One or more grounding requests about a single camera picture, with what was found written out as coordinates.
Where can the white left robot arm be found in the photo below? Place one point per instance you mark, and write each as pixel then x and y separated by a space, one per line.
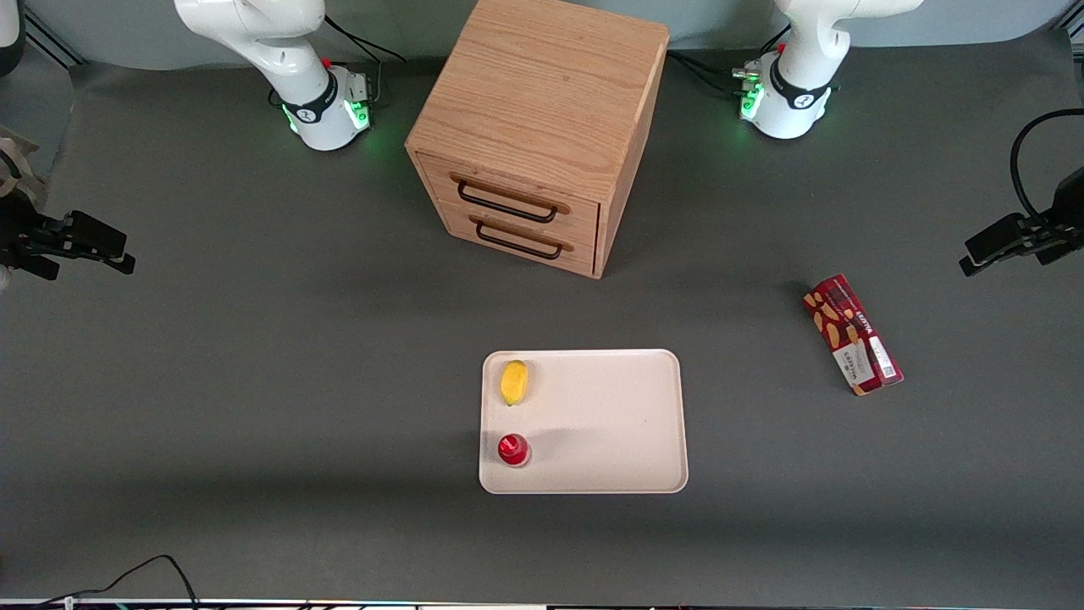
pixel 800 93

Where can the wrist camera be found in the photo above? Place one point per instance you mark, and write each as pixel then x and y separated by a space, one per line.
pixel 38 268
pixel 1052 252

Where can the beige wrist mount piece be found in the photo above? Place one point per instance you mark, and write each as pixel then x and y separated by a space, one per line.
pixel 19 169

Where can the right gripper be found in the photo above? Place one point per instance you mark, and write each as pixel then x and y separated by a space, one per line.
pixel 17 231

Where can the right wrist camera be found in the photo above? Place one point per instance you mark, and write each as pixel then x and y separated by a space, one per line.
pixel 38 268

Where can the cream plastic tray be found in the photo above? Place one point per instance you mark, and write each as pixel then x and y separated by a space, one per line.
pixel 601 424

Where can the red cookie box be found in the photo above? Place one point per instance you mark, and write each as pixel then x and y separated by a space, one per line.
pixel 851 335

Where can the dark grey table mat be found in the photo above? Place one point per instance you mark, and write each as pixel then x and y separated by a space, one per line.
pixel 254 381

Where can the wooden two-drawer cabinet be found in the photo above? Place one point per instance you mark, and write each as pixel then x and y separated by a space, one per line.
pixel 542 93

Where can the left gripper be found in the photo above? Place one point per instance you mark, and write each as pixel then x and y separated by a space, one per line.
pixel 1069 212

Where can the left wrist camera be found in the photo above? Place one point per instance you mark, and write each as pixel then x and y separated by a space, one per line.
pixel 1052 252

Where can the yellow lemon toy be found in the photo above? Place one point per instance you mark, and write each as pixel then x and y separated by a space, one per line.
pixel 514 382

